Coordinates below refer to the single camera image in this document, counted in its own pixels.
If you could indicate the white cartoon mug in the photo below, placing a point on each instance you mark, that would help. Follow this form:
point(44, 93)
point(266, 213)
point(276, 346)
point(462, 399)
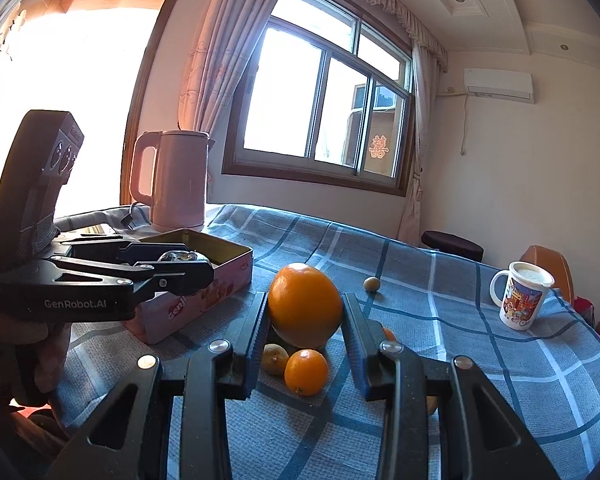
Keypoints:
point(519, 292)

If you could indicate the small brown kiwi-like fruit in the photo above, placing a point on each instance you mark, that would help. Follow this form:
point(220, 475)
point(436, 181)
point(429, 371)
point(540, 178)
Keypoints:
point(274, 359)

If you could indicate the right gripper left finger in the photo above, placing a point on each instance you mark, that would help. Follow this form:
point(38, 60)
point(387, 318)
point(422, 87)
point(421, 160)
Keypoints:
point(173, 410)

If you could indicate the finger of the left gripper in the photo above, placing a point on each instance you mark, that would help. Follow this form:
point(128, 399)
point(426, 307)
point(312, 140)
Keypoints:
point(118, 251)
point(141, 280)

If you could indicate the white air conditioner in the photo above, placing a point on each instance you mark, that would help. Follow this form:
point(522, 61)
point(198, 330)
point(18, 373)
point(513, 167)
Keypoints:
point(499, 84)

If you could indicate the small round longan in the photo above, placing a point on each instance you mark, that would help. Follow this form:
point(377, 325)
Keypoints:
point(372, 284)

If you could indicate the orange at back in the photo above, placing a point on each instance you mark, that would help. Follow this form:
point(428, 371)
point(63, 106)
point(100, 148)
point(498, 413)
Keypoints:
point(389, 334)

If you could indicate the dark round stool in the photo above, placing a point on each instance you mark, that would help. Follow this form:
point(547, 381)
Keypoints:
point(452, 244)

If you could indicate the orange near gripper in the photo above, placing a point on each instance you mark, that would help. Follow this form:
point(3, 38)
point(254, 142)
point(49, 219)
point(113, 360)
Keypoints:
point(306, 372)

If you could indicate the blue plaid tablecloth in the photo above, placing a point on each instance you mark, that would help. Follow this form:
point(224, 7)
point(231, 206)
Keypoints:
point(438, 305)

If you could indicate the person's left hand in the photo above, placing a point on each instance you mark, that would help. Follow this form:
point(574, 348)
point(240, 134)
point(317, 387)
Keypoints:
point(32, 358)

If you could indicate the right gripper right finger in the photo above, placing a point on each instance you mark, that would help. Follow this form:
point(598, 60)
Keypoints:
point(481, 436)

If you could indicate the pink electric kettle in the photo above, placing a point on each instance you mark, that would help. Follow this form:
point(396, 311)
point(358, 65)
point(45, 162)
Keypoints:
point(178, 177)

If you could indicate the pink curtain left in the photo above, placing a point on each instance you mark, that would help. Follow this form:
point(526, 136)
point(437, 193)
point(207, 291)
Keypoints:
point(219, 56)

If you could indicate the window with wooden frame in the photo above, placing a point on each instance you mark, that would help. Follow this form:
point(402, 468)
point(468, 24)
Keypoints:
point(327, 97)

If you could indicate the pink curtain right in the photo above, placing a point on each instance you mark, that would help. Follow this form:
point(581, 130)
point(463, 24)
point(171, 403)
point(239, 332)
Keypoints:
point(427, 71)

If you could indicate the pink metal tin box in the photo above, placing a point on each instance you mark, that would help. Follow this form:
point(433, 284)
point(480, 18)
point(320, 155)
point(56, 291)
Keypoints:
point(229, 270)

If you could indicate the large orange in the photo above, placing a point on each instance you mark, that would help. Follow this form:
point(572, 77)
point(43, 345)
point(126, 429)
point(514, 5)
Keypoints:
point(304, 306)

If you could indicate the pink curtain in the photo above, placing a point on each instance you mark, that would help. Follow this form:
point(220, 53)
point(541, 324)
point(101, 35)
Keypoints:
point(219, 56)
point(427, 71)

